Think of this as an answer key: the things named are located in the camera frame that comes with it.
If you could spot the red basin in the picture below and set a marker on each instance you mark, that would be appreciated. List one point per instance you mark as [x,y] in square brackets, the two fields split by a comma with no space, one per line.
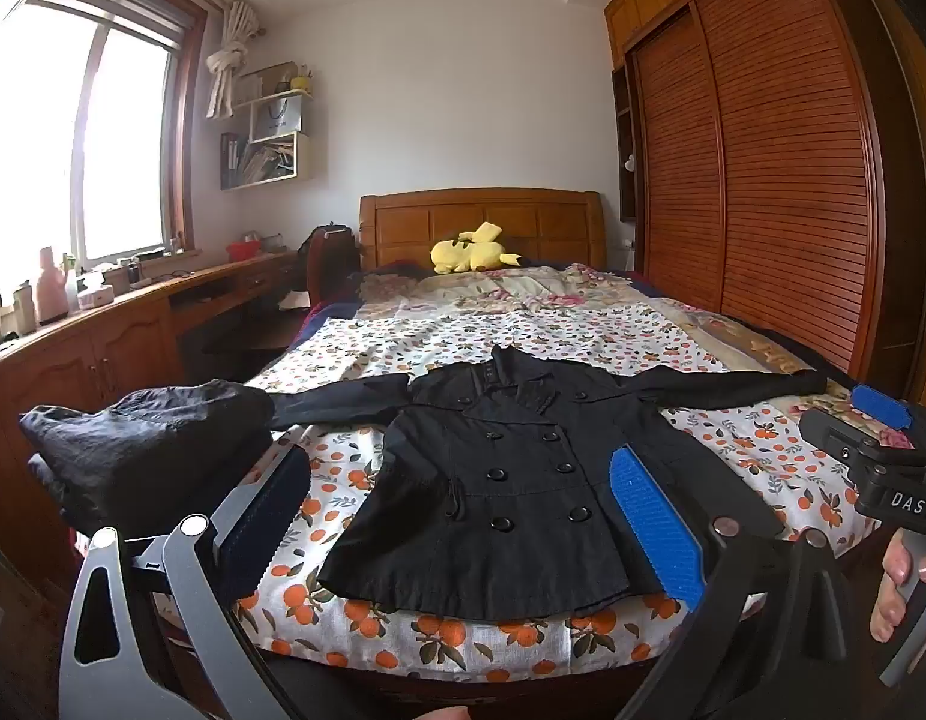
[244,253]

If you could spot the wooden headboard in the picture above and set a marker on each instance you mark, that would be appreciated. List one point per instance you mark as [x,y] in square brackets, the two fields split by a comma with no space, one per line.
[403,229]

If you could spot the yellow plush toy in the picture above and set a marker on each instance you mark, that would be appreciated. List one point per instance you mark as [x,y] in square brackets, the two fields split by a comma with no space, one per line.
[463,255]

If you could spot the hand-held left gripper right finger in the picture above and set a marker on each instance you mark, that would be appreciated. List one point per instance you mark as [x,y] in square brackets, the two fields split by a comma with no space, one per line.
[650,525]

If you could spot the white paper bag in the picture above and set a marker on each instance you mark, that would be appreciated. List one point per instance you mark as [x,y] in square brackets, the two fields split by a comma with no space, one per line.
[277,116]

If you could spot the pink bottle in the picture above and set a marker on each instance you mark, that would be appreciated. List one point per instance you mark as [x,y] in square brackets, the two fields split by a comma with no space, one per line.
[51,292]

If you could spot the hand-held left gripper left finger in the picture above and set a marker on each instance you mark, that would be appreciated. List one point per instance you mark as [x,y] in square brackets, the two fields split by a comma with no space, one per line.
[264,517]

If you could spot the floral quilt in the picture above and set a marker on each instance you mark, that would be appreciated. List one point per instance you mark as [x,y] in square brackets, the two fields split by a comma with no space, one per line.
[538,289]

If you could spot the white bottle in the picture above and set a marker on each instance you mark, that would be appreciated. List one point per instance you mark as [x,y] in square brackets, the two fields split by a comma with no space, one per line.
[24,311]

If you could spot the wood-framed window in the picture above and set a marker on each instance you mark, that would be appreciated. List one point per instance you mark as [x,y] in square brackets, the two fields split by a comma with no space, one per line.
[125,150]

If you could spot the white wall shelf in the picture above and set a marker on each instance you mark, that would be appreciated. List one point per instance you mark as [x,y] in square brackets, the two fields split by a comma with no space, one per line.
[304,154]

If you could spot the black double-breasted coat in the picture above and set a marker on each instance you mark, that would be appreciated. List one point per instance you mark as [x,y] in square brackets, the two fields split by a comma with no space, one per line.
[508,480]

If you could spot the wooden desk cabinet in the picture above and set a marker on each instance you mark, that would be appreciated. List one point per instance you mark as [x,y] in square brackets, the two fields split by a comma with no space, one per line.
[125,345]

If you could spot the small yellow ornament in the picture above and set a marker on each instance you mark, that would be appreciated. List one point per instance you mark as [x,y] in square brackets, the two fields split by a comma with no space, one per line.
[302,82]

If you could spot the bed with floral sheet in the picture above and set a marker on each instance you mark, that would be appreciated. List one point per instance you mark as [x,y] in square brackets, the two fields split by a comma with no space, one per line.
[448,337]

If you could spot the tied white curtain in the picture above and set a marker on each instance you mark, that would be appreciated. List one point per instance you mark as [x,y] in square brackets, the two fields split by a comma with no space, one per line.
[226,67]

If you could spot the wooden louvred wardrobe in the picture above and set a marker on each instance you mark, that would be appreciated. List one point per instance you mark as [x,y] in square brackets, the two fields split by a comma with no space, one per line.
[770,165]

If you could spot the wooden chair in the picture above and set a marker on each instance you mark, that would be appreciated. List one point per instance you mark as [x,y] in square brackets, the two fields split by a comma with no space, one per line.
[331,262]

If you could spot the stack of books and papers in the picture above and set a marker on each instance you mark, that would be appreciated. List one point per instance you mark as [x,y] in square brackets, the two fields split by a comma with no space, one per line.
[264,161]

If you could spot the wooden door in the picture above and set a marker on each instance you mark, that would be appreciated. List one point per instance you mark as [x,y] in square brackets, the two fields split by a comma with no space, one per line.
[924,165]

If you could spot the red and blue blanket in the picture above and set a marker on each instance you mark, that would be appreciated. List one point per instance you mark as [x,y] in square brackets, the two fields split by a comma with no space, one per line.
[316,319]

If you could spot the person's right hand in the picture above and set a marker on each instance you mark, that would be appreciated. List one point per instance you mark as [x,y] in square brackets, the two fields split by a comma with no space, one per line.
[892,585]

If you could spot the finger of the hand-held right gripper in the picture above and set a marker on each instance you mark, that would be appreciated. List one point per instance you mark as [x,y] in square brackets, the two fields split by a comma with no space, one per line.
[838,431]
[883,406]

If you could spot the white tissue box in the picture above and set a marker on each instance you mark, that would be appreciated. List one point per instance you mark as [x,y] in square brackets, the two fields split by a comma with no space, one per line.
[95,296]

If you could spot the folded dark grey jacket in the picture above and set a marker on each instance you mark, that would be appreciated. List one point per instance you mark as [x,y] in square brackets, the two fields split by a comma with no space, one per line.
[147,442]

